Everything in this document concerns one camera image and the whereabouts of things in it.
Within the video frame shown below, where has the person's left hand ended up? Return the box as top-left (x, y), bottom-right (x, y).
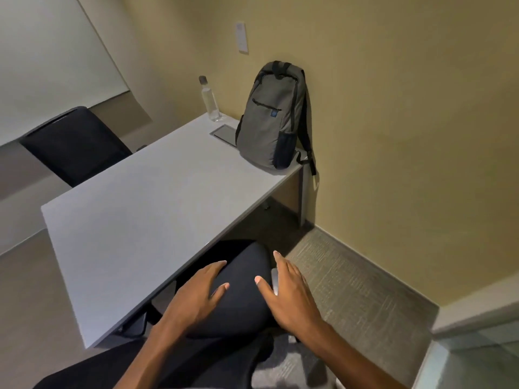
top-left (161, 261), bottom-right (230, 335)

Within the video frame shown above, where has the person's right hand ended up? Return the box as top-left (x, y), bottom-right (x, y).
top-left (254, 250), bottom-right (326, 337)

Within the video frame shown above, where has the person's left forearm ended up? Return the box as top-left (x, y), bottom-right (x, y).
top-left (114, 320), bottom-right (191, 389)

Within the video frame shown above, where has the person's right forearm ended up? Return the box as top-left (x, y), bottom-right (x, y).
top-left (297, 319), bottom-right (408, 389)

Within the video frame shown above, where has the grey desk leg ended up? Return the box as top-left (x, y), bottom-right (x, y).
top-left (298, 165), bottom-right (307, 227)

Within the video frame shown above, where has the grey backpack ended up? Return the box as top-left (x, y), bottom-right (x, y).
top-left (235, 61), bottom-right (317, 176)

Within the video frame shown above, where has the clear plastic water bottle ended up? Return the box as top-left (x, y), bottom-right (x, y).
top-left (198, 75), bottom-right (223, 122)

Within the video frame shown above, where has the black mesh office chair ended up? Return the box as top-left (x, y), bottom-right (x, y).
top-left (19, 106), bottom-right (147, 188)

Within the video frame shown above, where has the glass door panel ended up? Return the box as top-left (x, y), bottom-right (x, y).
top-left (413, 316), bottom-right (519, 389)

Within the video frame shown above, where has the metal desk cable flap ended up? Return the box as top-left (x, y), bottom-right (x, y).
top-left (209, 124), bottom-right (238, 149)

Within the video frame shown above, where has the white wall plate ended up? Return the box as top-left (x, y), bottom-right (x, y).
top-left (235, 22), bottom-right (249, 54)

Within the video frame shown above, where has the white wall board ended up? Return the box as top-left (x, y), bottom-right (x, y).
top-left (0, 0), bottom-right (131, 147)

